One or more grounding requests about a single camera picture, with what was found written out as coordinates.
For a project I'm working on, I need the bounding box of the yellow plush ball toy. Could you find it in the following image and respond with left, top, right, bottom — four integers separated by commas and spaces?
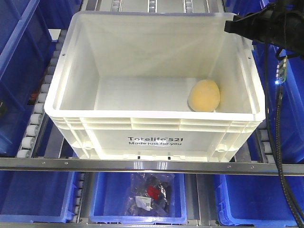
188, 79, 220, 112

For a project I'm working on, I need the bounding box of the blue bin upper right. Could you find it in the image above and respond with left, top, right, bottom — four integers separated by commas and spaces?
253, 43, 304, 164

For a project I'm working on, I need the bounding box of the blue bin upper left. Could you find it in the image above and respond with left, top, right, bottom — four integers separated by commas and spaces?
0, 0, 51, 157

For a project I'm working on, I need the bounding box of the left white roller track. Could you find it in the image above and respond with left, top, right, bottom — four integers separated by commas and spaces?
16, 29, 67, 159

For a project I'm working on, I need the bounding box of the white roller track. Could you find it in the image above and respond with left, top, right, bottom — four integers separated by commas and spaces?
257, 129, 275, 164
16, 29, 67, 159

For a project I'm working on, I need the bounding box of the blue bin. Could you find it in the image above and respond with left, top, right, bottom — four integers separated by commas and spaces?
0, 171, 80, 223
0, 0, 51, 157
253, 43, 304, 164
89, 172, 187, 225
213, 174, 296, 227

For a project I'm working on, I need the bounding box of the blue bin lower middle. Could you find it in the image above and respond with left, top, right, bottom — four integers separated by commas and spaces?
89, 172, 187, 225

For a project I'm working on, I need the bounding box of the blue bin lower left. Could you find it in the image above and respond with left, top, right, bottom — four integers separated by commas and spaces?
0, 171, 80, 223

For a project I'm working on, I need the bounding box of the right white roller track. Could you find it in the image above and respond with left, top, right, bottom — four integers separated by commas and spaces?
257, 129, 275, 164

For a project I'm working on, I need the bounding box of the small green circuit board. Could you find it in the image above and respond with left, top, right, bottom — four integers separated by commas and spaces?
275, 57, 288, 85

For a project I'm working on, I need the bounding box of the white plastic tote box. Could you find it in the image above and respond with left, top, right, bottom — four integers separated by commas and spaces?
44, 11, 265, 162

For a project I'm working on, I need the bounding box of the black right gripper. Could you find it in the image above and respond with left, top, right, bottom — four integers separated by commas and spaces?
224, 0, 304, 54

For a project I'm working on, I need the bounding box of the grey metal shelf rack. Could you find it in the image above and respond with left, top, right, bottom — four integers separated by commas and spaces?
0, 0, 304, 228

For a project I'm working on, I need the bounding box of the blue bin lower right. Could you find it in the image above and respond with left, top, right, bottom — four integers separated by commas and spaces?
213, 174, 296, 227

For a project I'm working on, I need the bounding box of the packaged item in bin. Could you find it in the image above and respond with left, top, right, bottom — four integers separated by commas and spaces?
122, 172, 175, 217

